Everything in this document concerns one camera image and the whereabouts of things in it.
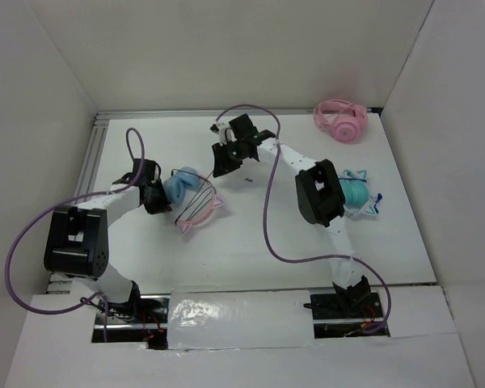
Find white taped cover plate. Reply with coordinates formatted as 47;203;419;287
167;290;314;351

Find black headphone cable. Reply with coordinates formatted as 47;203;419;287
168;168;227;221

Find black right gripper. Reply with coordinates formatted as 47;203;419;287
213;139;247;178

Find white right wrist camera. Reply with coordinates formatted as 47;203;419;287
210;121;234;146

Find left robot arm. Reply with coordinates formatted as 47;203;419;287
44;158;171;323

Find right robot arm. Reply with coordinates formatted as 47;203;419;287
210;114;371;317

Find blue pink cat-ear headphones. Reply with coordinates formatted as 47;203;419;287
163;167;225;235

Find teal cat-ear headphones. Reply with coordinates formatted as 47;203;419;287
338;169;383;218

